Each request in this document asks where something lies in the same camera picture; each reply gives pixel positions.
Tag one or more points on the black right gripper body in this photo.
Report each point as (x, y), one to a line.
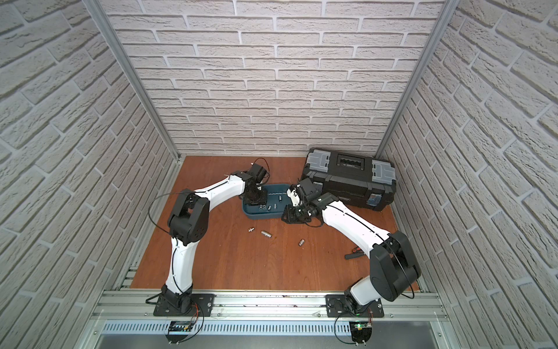
(298, 214)

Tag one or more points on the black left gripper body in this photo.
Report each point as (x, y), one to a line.
(253, 193)

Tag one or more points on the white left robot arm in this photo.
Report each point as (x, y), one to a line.
(189, 222)

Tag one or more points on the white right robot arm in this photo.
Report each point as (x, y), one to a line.
(393, 263)

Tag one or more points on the teal plastic storage box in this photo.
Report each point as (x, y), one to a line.
(277, 200)

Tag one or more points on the black grey toolbox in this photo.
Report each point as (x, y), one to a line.
(356, 180)

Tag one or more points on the red black screwdriver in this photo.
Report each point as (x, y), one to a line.
(356, 253)

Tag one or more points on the right controller board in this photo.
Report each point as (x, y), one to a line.
(361, 332)

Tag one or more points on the controller board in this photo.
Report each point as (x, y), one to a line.
(361, 332)
(180, 331)

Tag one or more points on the left controller board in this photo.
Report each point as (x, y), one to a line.
(180, 331)

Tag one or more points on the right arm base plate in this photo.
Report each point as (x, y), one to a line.
(345, 306)

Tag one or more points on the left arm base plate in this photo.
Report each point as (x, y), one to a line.
(184, 306)

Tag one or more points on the aluminium floor rail left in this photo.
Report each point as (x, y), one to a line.
(144, 262)

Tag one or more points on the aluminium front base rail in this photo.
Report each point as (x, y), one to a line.
(419, 321)

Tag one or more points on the aluminium corner post right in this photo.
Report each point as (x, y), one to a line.
(446, 13)

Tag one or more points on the aluminium corner post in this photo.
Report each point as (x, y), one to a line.
(102, 21)
(446, 13)

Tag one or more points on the aluminium corner post left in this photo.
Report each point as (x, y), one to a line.
(102, 21)

